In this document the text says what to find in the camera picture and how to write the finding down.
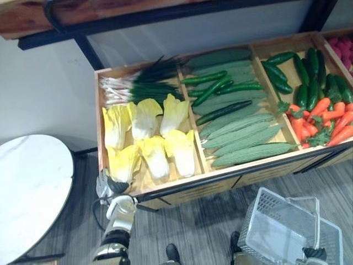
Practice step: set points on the pink fruit pile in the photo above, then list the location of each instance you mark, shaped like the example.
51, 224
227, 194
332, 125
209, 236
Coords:
343, 49

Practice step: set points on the dark right robot foot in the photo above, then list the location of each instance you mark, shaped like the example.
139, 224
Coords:
235, 241

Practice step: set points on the short dark green cucumber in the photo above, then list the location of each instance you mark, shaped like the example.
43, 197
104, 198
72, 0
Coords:
313, 95
313, 63
301, 70
282, 85
321, 69
344, 89
333, 88
302, 96
280, 58
275, 72

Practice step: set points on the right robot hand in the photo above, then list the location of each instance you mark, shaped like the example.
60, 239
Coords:
314, 253

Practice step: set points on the yellow napa cabbage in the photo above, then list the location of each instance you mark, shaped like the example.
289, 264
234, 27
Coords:
115, 127
173, 113
155, 157
144, 118
182, 154
124, 163

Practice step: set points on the white plastic shopping basket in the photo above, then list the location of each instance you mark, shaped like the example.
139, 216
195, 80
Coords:
278, 229

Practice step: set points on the orange carrot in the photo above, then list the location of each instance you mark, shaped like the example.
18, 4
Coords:
296, 109
297, 128
309, 129
333, 111
342, 136
343, 123
320, 108

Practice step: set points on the slim green cucumber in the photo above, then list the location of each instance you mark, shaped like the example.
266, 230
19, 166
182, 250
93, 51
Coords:
212, 90
242, 88
204, 78
223, 111

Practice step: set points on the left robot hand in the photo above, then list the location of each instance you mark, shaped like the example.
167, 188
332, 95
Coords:
117, 185

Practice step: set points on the round white marble table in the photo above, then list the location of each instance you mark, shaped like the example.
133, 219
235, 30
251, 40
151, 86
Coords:
30, 193

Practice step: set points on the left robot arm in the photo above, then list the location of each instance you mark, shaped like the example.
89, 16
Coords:
120, 220

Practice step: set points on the wooden overhead shelf board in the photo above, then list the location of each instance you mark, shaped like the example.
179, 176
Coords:
27, 16

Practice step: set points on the large dark green gourd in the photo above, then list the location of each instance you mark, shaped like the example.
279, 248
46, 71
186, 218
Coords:
218, 57

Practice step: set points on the green scallion bunch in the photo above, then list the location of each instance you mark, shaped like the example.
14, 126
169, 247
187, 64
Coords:
149, 82

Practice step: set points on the silver right robot leg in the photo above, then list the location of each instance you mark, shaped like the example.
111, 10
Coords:
240, 259

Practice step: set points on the dark left robot foot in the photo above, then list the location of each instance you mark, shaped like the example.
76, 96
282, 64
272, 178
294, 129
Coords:
173, 252

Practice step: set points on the dark robot foot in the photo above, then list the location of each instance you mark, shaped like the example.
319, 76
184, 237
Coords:
235, 241
173, 252

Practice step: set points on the wooden vegetable display stand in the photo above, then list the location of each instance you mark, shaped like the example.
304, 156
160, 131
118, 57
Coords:
218, 179

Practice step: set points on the green bitter melon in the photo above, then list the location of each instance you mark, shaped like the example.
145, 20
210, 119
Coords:
245, 78
242, 121
256, 96
220, 106
242, 131
234, 67
253, 154
248, 142

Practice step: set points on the black metal shelf frame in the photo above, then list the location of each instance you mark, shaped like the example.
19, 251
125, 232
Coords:
82, 41

